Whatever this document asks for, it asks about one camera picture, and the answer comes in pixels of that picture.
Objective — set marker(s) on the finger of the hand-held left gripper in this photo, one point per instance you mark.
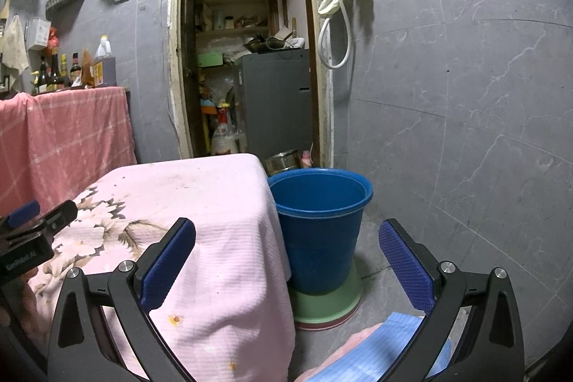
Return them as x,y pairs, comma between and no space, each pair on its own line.
62,216
24,212

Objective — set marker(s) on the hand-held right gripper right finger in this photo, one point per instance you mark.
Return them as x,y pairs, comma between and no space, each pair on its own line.
405,265

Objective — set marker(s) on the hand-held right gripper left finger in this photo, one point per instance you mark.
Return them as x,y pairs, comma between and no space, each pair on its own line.
168,265

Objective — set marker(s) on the blue plastic bucket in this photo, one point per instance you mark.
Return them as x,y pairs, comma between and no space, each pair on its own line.
322,247

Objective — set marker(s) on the person's left hand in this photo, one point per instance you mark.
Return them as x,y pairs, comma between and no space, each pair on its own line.
18,301

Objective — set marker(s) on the pink floral tablecloth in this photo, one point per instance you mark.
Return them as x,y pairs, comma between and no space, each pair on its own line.
215,207

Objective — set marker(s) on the pink checked cloth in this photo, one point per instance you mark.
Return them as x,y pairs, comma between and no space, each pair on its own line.
67,131

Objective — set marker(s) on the plain pink cloth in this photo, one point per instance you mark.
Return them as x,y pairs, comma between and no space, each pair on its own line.
353,341

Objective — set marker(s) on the green plastic basin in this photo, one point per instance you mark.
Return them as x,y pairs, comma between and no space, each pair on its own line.
322,308

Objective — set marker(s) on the light blue checked cloth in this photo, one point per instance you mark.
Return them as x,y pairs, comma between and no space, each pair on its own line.
367,350

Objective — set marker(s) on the small yellow cap bottle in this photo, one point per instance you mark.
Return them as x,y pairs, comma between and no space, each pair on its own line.
34,82

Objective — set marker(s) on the red white bottle on floor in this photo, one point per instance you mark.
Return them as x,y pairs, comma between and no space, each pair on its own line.
224,138

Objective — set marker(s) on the tall dark sauce bottle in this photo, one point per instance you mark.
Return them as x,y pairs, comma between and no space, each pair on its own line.
54,75

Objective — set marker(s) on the pink bottle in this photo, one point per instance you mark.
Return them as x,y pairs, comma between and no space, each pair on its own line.
307,160

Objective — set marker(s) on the orange brown bottle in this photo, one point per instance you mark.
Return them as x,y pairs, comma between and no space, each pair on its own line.
87,74

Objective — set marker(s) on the dark bottle red label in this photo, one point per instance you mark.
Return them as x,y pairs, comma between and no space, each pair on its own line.
75,72

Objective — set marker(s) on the steel pot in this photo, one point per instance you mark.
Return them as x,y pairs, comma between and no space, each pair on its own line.
282,162

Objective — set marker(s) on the cooking oil jug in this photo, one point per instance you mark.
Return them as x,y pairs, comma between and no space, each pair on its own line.
105,66

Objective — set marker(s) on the beige hanging rag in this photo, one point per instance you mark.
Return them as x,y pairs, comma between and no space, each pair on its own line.
15,44

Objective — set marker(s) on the red hanging bag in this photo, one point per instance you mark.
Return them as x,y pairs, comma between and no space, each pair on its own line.
53,42

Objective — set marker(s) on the crumpled clear plastic bag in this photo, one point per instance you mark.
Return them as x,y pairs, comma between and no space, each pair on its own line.
221,89

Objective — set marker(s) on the grey cabinet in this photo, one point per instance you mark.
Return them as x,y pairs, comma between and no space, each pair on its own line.
273,104

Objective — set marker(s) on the green box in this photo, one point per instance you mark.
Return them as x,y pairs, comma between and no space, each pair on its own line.
210,60

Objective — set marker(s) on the black wok pan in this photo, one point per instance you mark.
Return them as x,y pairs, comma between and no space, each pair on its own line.
257,46

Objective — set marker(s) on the white wall box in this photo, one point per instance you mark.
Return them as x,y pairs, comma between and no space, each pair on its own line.
38,33

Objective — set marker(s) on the wooden door frame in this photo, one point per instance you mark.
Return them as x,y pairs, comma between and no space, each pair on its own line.
174,73

